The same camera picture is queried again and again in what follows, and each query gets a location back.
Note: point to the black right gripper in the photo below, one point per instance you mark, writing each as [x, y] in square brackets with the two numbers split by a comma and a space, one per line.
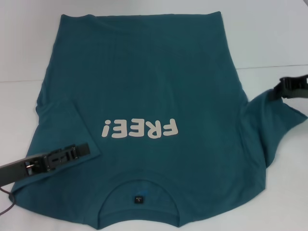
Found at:
[298, 86]

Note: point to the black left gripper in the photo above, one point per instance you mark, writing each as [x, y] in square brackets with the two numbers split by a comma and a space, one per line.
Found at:
[14, 170]

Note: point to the teal FREE! print t-shirt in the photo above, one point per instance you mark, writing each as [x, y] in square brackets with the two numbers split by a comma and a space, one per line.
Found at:
[144, 84]

